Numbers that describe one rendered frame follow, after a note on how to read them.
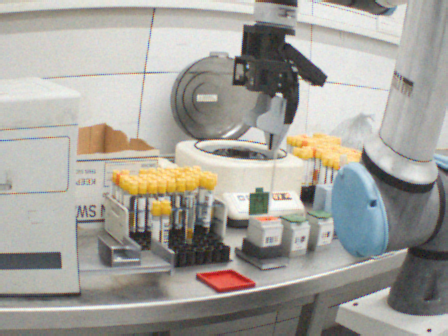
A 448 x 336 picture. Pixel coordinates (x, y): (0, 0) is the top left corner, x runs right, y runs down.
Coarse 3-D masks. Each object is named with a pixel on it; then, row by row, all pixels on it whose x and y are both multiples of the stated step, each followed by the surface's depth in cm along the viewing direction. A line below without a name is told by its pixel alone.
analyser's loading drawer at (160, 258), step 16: (128, 240) 96; (80, 256) 93; (96, 256) 95; (112, 256) 91; (128, 256) 97; (144, 256) 98; (160, 256) 99; (80, 272) 88; (96, 272) 89; (112, 272) 91; (128, 272) 93; (144, 272) 95
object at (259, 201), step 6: (258, 192) 114; (264, 192) 114; (252, 198) 113; (258, 198) 114; (264, 198) 114; (252, 204) 113; (258, 204) 114; (264, 204) 115; (252, 210) 113; (258, 210) 114; (264, 210) 115
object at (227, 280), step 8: (208, 272) 104; (216, 272) 104; (224, 272) 105; (232, 272) 106; (208, 280) 100; (216, 280) 102; (224, 280) 102; (232, 280) 103; (240, 280) 103; (248, 280) 102; (216, 288) 98; (224, 288) 98; (232, 288) 99; (240, 288) 99
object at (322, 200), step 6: (318, 186) 128; (324, 186) 128; (330, 186) 129; (318, 192) 128; (324, 192) 127; (330, 192) 126; (318, 198) 128; (324, 198) 127; (330, 198) 127; (318, 204) 128; (324, 204) 127; (330, 204) 127; (312, 210) 130; (324, 210) 127; (330, 210) 127
